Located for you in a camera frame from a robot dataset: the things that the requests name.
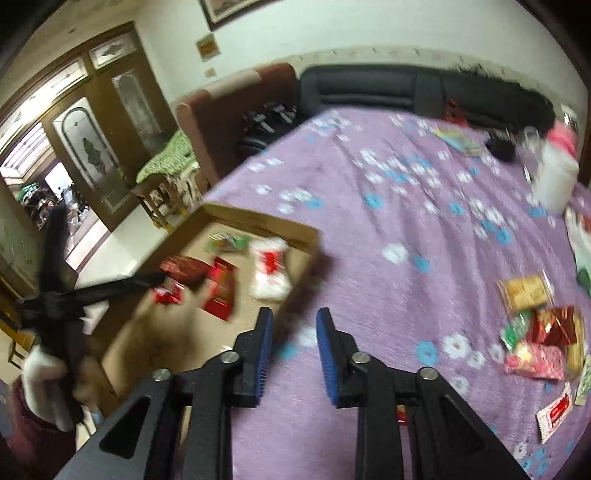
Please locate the red rectangular snack packet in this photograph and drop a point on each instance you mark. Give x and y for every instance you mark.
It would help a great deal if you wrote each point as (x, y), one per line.
(222, 290)

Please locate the green patterned cushion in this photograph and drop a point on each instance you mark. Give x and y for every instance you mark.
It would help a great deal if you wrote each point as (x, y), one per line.
(168, 159)

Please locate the dark red shiny snack packet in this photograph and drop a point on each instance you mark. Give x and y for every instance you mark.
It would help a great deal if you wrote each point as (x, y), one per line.
(187, 268)

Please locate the small red snack packet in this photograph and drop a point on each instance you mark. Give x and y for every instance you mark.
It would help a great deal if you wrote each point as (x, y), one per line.
(167, 294)
(401, 414)

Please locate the wooden stool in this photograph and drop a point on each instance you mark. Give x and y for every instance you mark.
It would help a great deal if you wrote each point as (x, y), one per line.
(159, 201)

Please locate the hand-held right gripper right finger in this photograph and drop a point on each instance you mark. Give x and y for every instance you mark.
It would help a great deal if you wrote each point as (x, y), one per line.
(325, 355)

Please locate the black object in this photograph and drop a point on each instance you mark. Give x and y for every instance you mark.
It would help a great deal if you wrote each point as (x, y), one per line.
(501, 147)

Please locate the yellow brown snack packet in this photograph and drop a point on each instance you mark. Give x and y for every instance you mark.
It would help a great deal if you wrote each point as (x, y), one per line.
(575, 362)

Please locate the brown sofa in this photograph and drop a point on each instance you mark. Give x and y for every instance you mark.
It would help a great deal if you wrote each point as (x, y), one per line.
(217, 115)

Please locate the clear glass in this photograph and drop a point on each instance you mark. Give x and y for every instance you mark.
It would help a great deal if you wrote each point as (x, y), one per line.
(532, 138)

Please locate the green red snack packet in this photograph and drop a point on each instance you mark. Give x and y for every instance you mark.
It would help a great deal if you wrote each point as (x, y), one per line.
(228, 243)

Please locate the person's left hand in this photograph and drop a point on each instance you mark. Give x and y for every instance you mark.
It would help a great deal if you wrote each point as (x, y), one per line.
(90, 381)

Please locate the green brown snack packet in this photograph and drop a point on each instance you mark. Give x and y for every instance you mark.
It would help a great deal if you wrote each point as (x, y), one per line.
(584, 383)

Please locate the dark green object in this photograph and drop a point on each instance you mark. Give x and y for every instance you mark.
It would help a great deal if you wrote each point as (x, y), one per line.
(585, 282)

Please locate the red bag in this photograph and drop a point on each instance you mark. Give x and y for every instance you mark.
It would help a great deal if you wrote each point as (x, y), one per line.
(455, 113)

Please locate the white red snack packet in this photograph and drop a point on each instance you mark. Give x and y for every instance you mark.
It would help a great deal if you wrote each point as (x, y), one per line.
(554, 413)
(270, 272)

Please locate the purple floral blanket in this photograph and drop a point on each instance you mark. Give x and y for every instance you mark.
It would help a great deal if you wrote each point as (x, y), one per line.
(369, 221)

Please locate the white plastic jar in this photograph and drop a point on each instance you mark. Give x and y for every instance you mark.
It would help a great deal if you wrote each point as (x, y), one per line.
(556, 177)

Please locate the black devices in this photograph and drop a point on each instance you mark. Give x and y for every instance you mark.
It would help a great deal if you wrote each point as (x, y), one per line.
(268, 124)

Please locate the small wall plaque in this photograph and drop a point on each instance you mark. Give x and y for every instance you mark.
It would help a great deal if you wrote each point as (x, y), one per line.
(207, 47)

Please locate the pink snack packet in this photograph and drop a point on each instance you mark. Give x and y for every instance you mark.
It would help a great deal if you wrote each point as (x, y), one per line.
(535, 362)

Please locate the wooden glass door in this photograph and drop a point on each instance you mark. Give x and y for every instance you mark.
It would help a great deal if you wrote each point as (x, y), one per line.
(101, 115)

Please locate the green booklet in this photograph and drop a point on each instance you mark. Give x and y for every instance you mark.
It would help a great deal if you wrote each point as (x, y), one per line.
(457, 141)

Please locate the framed wall picture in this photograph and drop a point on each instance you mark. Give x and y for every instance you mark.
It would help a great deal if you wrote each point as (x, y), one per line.
(235, 11)

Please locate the green candy packet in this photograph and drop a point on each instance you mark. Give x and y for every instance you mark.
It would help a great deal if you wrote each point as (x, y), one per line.
(515, 332)

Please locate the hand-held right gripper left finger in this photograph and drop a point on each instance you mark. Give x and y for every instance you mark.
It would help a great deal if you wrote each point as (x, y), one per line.
(265, 350)

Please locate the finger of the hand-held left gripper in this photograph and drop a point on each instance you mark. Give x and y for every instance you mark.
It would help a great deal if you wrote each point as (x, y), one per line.
(57, 249)
(120, 285)

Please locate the person's left forearm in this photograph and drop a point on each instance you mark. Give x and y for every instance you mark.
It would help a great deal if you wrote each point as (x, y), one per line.
(32, 429)

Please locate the cardboard box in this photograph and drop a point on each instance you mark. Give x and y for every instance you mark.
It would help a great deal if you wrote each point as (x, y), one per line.
(258, 226)

